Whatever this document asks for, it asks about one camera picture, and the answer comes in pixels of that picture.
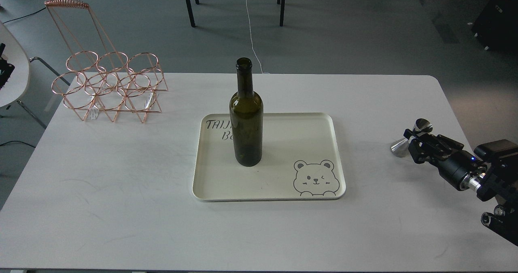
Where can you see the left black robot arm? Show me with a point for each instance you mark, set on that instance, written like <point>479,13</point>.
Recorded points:
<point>6,68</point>

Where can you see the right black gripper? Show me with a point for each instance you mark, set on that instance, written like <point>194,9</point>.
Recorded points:
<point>454,164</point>

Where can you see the cream bear serving tray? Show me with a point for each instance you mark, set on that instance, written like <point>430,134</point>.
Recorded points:
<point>300,161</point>

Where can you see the dark green wine bottle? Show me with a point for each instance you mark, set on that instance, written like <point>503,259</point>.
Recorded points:
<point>246,111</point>

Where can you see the white chair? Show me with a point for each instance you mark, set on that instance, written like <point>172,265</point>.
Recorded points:
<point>15,72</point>

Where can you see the copper wire bottle rack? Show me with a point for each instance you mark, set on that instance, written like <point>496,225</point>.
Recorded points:
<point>105,82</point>

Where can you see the steel double jigger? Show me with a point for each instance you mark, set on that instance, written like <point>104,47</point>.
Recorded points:
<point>400,148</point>

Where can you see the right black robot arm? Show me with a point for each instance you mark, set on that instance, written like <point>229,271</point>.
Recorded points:
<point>491,172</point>

